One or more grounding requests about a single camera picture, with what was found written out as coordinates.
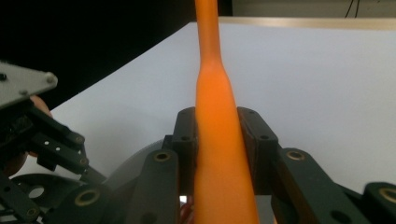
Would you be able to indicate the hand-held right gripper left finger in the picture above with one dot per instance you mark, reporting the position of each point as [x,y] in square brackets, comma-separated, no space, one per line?
[186,140]

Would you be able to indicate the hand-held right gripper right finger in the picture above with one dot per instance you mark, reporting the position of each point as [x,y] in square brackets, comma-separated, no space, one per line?
[261,146]

